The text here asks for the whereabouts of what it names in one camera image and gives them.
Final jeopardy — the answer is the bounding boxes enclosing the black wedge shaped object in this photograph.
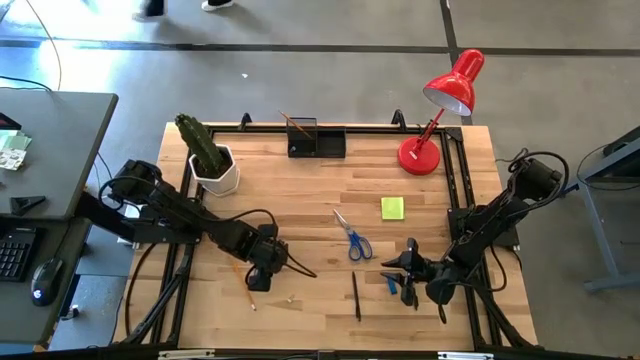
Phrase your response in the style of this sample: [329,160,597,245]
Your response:
[9,195,47,217]

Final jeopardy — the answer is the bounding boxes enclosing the black keyboard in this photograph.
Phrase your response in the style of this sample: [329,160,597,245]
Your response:
[0,227,38,282]

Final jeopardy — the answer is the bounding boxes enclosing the pale paper sheets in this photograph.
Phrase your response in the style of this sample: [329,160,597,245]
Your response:
[0,129,33,172]

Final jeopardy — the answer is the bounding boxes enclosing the black computer mouse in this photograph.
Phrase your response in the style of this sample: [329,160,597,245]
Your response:
[30,257,65,308]

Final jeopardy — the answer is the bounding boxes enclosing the red desk lamp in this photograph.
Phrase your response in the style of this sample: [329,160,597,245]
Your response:
[397,48,486,177]

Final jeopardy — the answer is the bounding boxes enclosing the grey side table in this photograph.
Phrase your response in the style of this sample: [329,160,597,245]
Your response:
[552,124,640,294]

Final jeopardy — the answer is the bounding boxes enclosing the thick black cable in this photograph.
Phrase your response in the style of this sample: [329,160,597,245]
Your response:
[124,242,159,337]

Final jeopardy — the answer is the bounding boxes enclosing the thin black floor cable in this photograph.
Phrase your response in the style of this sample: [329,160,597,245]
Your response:
[0,0,63,94]

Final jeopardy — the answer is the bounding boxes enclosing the black flat device corner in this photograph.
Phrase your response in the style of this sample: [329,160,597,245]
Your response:
[0,112,24,132]

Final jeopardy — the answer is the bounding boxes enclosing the green cactus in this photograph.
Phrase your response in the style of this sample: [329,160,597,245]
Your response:
[174,113,232,180]

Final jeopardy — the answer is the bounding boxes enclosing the white hexagonal plant pot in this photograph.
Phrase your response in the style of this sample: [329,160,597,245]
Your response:
[187,143,241,197]

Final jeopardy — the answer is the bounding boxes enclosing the silver metal bracket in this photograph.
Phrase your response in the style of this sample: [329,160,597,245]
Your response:
[438,351,495,360]
[157,349,216,360]

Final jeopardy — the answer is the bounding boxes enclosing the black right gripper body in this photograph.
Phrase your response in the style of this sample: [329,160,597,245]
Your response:
[399,237,459,309]

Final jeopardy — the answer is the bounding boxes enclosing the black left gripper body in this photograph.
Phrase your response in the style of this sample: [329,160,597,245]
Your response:
[244,222,291,294]

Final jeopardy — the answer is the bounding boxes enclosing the grey office desk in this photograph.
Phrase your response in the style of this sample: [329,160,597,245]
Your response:
[0,88,120,346]

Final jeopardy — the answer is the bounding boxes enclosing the green sticky note pad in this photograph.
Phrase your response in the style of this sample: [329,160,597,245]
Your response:
[380,196,405,221]

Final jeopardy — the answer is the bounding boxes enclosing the black mesh desk organizer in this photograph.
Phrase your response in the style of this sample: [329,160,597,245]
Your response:
[286,117,347,160]

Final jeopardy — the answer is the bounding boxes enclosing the orange wooden pencil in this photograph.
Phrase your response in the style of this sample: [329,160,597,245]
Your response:
[278,110,315,140]
[232,263,258,312]

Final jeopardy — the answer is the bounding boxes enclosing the blue handled scissors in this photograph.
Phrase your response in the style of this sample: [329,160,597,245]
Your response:
[332,208,374,263]

